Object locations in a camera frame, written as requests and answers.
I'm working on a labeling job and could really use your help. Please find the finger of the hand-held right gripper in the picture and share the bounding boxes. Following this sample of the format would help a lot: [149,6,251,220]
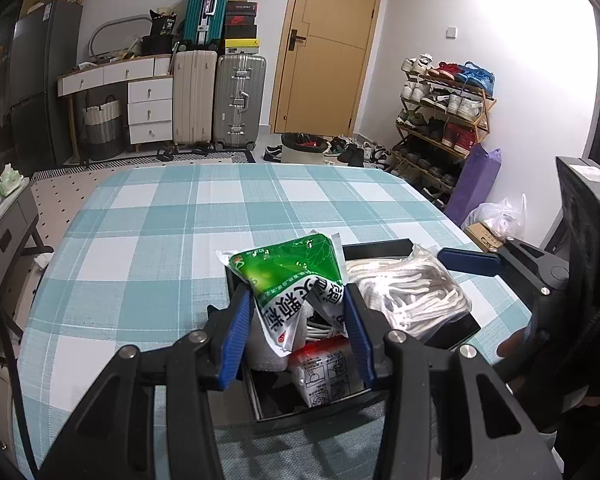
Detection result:
[436,237,571,313]

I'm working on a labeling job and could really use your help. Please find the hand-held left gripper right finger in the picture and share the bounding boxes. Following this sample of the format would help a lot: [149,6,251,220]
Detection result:
[342,282,563,480]

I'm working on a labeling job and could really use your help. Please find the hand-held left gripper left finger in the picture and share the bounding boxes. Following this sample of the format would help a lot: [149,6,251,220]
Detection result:
[40,285,255,480]

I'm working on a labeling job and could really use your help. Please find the white foam block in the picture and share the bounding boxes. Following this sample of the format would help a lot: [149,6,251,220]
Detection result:
[245,305,316,373]

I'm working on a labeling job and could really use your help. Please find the red white packet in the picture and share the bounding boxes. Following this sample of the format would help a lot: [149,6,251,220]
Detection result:
[287,336,368,408]

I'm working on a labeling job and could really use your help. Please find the bag of white cords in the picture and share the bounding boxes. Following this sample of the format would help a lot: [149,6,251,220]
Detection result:
[342,244,473,346]

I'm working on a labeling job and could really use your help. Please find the black cardboard box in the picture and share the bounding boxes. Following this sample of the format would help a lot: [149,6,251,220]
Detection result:
[205,239,482,423]

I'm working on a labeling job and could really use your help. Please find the green white packet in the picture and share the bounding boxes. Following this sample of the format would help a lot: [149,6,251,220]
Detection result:
[215,232,351,358]

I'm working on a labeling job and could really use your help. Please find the person's right hand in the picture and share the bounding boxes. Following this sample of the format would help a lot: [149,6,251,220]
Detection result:
[497,327,536,359]

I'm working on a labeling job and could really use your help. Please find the brown cardboard box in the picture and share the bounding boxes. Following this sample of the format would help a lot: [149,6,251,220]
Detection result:
[465,222,506,253]

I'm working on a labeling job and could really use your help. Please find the white plastic bag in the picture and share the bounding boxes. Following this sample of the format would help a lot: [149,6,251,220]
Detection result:
[462,192,527,251]

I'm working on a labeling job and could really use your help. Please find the purple bag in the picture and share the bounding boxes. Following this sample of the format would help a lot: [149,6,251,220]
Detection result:
[445,142,502,228]

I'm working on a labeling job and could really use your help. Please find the wooden shoe rack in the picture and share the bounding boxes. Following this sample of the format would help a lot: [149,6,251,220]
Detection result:
[392,67,498,206]

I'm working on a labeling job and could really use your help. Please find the scattered loose shoes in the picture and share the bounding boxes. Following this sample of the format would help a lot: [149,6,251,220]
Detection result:
[264,135,396,168]

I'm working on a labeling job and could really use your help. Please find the white trash bin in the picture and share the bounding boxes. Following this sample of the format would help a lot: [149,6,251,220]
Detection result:
[280,132,331,165]

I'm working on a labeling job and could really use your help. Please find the silver suitcase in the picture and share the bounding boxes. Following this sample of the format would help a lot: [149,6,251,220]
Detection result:
[212,54,268,151]

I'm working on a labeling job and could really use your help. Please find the wooden door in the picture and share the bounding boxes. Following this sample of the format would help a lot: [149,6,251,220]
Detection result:
[270,0,386,136]

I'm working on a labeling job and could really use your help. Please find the beige suitcase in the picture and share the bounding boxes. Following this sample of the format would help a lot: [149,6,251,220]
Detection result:
[172,49,218,151]

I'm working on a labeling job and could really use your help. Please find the white drawer desk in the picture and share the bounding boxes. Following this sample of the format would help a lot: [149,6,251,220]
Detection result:
[56,55,176,153]

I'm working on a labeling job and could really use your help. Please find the grey white laundry basket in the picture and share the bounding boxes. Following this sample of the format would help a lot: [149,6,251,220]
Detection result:
[82,95,126,161]

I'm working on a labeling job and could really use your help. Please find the grey side cabinet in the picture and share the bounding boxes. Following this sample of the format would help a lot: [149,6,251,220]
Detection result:
[0,187,56,306]

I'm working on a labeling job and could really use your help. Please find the green tissue pack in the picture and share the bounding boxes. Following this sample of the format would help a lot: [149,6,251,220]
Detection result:
[0,164,31,198]

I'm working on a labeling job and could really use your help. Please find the stack of shoe boxes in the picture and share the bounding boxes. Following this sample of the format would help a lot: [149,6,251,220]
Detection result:
[224,0,260,56]

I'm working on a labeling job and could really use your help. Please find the black paper bag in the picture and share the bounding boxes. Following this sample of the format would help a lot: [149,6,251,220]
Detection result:
[147,7,178,38]

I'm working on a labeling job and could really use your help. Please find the teal suitcase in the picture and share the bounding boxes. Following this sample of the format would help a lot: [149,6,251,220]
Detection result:
[182,0,231,53]

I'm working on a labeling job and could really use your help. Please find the oval mirror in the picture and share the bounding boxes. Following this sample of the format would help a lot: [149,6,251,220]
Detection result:
[89,16,153,58]

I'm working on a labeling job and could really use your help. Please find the grey refrigerator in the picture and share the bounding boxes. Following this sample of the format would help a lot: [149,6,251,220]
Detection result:
[10,0,83,168]

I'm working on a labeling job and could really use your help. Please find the white cable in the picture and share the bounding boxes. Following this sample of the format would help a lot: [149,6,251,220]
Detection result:
[305,322,348,343]

